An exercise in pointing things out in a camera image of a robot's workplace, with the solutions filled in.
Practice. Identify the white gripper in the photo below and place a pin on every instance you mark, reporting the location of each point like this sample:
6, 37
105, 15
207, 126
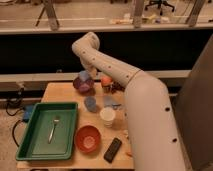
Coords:
92, 71

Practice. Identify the blue sponge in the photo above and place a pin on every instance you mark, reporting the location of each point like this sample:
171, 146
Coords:
84, 75

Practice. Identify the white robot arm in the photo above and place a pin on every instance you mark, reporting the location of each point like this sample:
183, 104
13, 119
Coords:
152, 127

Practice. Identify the red bowl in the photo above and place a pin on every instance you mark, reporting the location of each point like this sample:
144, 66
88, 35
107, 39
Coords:
87, 139

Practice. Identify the white paper cup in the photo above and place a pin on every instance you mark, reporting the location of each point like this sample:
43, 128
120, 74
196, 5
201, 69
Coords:
107, 116

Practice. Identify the metal spoon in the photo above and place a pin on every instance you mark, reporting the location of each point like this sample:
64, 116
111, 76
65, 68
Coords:
55, 122

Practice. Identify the blue power box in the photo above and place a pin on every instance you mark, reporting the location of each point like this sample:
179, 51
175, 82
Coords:
27, 112

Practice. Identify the black remote control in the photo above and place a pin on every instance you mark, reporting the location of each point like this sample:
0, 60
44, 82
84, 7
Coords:
112, 150

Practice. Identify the black office chair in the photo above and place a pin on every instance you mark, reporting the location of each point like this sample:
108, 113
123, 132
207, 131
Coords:
159, 4

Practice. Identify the green plastic tray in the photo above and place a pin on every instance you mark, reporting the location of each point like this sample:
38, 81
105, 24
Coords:
34, 145

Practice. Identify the grey panel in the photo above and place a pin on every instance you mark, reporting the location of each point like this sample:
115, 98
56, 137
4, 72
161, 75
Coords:
194, 110

